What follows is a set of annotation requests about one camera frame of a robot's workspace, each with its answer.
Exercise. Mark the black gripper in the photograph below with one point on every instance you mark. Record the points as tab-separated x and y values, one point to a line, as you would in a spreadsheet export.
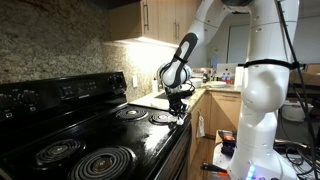
178	103

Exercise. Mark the white paper napkin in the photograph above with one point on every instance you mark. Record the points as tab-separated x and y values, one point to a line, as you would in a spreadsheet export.
181	122

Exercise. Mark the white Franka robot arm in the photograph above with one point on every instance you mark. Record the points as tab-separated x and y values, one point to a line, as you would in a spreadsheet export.
263	90

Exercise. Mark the black electric stove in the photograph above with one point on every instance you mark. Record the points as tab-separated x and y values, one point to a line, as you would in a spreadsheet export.
100	133

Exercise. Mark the small black coil burner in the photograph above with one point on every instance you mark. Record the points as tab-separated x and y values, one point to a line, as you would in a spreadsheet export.
58	151
160	117

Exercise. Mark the stainless steel sink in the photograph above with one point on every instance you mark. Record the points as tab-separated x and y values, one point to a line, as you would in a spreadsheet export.
160	96

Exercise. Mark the white hanging towel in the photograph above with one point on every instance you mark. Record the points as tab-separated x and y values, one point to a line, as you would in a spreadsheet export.
201	126

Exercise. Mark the white soap bottle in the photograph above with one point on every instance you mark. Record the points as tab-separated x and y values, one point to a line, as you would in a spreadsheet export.
154	86

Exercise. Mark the white bowl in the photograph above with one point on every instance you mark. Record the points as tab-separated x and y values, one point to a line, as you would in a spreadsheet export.
197	82

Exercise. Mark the light wooden lower cabinet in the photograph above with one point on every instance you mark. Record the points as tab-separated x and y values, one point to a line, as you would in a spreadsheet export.
223	113

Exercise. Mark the light wooden cabinet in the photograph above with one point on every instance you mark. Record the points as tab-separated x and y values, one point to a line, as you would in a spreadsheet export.
223	113
133	20

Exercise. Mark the large black coil burner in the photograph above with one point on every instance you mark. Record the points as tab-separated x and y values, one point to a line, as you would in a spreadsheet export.
131	114
103	163

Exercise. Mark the orange black device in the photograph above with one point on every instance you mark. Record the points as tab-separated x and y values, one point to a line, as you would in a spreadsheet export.
228	140

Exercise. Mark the small water bottles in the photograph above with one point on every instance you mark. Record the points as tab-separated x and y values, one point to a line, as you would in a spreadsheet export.
226	77

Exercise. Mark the tall blue bottle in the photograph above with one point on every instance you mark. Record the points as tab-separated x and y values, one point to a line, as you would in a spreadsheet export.
214	65

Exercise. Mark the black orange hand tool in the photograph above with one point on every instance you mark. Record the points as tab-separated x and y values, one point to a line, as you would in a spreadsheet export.
213	168

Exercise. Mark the white paper towel roll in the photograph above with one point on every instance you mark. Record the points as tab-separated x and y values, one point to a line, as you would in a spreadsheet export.
239	76

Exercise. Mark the white door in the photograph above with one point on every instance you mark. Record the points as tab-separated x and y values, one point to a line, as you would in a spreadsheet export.
238	43

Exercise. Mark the light wooden upper cabinet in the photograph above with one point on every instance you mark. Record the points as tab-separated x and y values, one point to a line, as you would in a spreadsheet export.
133	20

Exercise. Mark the white plastic bin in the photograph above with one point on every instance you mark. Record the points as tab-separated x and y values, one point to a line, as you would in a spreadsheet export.
296	113

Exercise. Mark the black range hood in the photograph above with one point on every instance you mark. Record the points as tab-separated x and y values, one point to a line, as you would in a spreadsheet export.
113	3

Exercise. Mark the brown cardboard box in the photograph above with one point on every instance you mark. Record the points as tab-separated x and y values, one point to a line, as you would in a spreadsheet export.
311	76

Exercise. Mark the white wall switch plate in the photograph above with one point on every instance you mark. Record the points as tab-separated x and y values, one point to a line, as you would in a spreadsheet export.
134	81

